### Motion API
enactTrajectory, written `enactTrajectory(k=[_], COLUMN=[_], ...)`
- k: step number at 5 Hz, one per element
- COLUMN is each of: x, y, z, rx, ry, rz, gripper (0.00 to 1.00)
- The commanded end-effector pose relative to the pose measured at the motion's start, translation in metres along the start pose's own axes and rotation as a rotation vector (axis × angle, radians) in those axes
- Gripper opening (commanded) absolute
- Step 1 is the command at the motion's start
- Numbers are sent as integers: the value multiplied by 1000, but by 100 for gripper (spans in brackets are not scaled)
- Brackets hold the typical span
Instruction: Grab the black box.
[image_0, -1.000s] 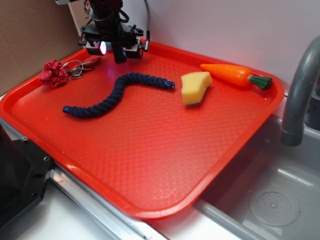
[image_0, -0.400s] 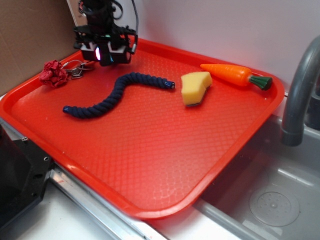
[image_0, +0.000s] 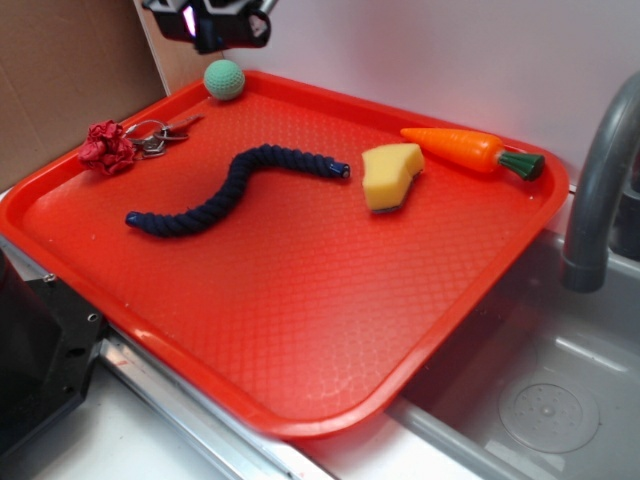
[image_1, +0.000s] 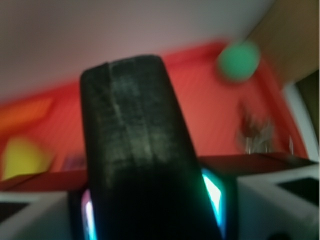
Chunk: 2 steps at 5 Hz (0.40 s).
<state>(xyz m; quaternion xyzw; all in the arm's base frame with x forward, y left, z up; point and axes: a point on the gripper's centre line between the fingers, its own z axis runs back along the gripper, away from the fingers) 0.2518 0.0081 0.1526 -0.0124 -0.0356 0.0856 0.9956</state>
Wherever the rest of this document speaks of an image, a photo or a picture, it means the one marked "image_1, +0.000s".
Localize brown cardboard panel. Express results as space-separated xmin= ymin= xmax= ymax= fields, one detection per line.
xmin=248 ymin=0 xmax=320 ymax=85

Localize red plastic tray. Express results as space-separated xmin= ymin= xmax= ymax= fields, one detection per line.
xmin=0 ymin=42 xmax=308 ymax=185

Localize green ball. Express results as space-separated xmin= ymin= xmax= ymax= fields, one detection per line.
xmin=217 ymin=41 xmax=261 ymax=83

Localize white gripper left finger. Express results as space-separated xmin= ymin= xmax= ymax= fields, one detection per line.
xmin=0 ymin=191 xmax=72 ymax=240

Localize orange plastic carrot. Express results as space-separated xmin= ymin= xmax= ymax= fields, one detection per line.
xmin=0 ymin=98 xmax=54 ymax=132

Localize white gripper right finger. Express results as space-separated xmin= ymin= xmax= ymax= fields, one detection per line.
xmin=237 ymin=163 xmax=320 ymax=240

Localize yellow sponge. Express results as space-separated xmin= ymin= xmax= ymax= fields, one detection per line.
xmin=1 ymin=137 xmax=54 ymax=181

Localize black box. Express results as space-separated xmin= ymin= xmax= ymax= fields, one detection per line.
xmin=80 ymin=55 xmax=222 ymax=240

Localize silver keys on ring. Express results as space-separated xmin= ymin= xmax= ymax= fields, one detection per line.
xmin=236 ymin=102 xmax=275 ymax=155

